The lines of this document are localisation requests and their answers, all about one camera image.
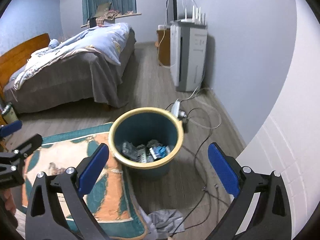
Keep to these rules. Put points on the white air purifier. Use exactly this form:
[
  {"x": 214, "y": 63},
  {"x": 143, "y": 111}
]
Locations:
[{"x": 192, "y": 60}]

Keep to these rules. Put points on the bed with grey cover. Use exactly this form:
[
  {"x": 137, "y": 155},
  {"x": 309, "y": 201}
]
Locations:
[{"x": 75, "y": 80}]

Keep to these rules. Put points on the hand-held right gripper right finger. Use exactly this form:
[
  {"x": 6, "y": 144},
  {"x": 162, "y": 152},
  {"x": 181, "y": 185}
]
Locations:
[{"x": 222, "y": 172}]

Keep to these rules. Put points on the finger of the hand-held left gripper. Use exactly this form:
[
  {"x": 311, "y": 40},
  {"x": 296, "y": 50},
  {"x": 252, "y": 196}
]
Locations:
[
  {"x": 30, "y": 145},
  {"x": 10, "y": 128}
]

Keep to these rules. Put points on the small green waste bin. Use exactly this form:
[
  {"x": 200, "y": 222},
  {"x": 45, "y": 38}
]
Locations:
[{"x": 11, "y": 113}]

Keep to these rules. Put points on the person's left hand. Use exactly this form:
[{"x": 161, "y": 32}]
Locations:
[{"x": 8, "y": 202}]

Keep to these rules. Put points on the blue pillow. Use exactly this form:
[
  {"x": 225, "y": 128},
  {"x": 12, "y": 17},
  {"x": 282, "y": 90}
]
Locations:
[{"x": 53, "y": 43}]

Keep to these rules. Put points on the white power strip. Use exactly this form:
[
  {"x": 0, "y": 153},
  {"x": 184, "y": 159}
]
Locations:
[{"x": 176, "y": 108}]

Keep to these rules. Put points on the patterned teal orange mat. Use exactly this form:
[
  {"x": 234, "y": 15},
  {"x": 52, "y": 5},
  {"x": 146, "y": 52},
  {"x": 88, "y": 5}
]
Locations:
[{"x": 117, "y": 180}]

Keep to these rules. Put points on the black flat monitor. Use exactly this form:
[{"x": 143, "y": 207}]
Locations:
[{"x": 172, "y": 6}]

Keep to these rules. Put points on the light blue quilt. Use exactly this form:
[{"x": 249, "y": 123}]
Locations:
[{"x": 105, "y": 37}]

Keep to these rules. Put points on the grey cloth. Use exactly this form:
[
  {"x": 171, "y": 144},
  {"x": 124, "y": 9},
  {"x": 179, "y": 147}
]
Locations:
[{"x": 165, "y": 220}]

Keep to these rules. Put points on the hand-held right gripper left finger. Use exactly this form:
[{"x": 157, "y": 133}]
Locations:
[{"x": 92, "y": 170}]

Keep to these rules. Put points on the small white blue bottle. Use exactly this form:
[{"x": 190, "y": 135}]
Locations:
[{"x": 141, "y": 156}]

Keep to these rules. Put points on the wooden window sill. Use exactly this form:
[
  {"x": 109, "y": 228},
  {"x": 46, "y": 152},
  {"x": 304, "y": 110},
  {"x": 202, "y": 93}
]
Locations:
[{"x": 132, "y": 14}]

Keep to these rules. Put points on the wooden cabinet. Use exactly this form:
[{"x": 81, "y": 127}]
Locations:
[{"x": 165, "y": 47}]

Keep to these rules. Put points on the small white box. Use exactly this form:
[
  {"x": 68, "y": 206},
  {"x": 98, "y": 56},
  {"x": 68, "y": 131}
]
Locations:
[{"x": 163, "y": 27}]

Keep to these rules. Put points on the plaid cloth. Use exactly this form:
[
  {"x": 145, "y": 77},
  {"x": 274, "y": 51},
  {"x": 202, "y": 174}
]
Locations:
[{"x": 107, "y": 17}]

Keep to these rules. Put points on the teal trash bin yellow rim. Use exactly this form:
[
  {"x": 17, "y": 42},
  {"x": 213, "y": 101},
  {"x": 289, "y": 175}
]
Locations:
[{"x": 130, "y": 130}]

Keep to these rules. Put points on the olive cushion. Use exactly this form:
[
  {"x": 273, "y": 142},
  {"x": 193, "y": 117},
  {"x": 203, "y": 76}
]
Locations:
[{"x": 104, "y": 8}]

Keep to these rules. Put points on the black box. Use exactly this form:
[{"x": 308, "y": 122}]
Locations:
[{"x": 92, "y": 22}]

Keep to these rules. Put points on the white router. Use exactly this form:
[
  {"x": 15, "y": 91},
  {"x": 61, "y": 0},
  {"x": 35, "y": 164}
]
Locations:
[{"x": 191, "y": 20}]

